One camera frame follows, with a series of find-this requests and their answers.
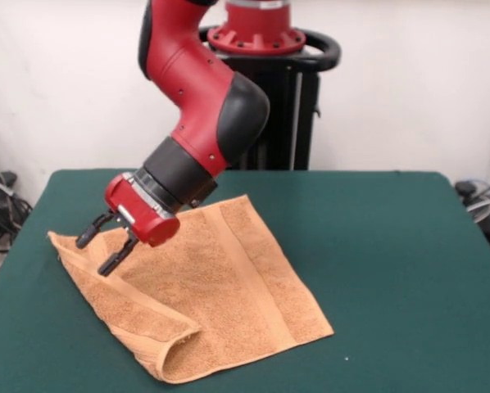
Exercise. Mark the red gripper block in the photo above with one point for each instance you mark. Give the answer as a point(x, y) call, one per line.
point(142, 213)

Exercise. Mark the tan terry towel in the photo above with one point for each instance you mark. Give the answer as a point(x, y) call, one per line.
point(228, 286)

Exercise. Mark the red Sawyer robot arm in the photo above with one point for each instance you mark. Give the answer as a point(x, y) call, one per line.
point(204, 102)

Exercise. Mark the dark green table cloth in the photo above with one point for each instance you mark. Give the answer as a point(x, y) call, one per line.
point(392, 266)

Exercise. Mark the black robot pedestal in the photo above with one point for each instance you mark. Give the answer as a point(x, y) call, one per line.
point(294, 114)

